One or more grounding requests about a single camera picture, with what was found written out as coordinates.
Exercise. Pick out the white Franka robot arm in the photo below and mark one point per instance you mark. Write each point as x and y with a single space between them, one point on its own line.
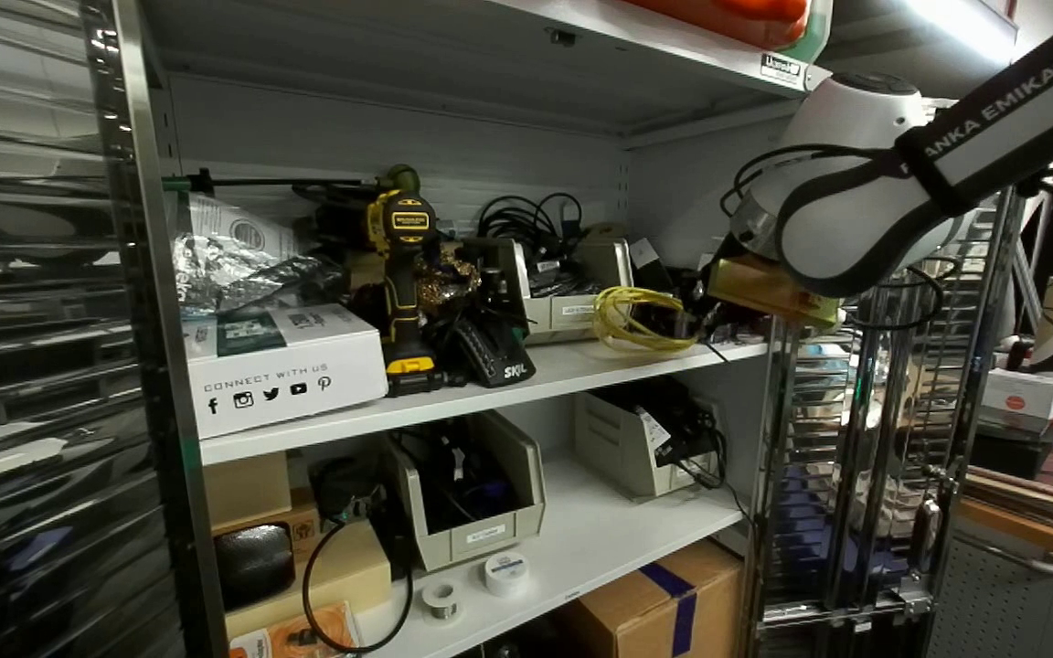
866 219

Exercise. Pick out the white box social media icons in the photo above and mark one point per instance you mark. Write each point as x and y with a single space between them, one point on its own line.
281 368

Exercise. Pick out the cardboard box purple tape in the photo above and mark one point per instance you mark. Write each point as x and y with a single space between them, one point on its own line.
624 607

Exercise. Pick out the large brown cardboard box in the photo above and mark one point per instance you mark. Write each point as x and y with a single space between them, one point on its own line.
349 573

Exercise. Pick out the small brown cardboard box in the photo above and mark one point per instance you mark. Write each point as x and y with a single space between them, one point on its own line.
251 490

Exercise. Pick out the orange white box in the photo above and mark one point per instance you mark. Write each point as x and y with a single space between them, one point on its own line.
292 633

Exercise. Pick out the gray storage bin white label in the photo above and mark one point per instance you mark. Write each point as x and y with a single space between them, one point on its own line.
563 315

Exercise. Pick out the black battery charger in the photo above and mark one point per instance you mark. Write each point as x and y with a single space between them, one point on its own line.
491 351

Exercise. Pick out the black gold power tool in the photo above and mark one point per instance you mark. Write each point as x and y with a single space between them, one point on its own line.
471 279

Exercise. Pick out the black rod green knob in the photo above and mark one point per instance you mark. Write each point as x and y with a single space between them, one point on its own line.
399 182

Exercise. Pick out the white shelf unit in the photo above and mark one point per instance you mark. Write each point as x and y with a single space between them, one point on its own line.
602 524

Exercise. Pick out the gray storage bin black contents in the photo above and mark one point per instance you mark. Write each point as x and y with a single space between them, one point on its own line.
476 535

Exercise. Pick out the white tape roll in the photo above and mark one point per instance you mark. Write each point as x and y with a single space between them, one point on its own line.
507 575
439 598

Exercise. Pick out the crumpled silver plastic bag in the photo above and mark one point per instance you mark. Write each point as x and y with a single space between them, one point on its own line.
234 262

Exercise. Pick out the black pouch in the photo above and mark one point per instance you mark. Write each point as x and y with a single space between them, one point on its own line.
254 569

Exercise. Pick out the chrome slatted metal rack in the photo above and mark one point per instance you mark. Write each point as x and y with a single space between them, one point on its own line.
37 368
866 462

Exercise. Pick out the orange plastic case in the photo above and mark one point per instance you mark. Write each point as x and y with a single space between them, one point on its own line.
733 18

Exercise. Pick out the white round object red label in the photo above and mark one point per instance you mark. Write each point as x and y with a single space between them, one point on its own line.
1024 395

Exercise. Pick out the stack of books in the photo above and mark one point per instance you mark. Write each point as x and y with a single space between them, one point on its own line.
1024 495

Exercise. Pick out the gray cabinet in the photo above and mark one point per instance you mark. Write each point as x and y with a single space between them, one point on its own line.
1003 598

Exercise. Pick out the silver ventilation duct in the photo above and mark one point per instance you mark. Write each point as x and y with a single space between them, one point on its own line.
915 40

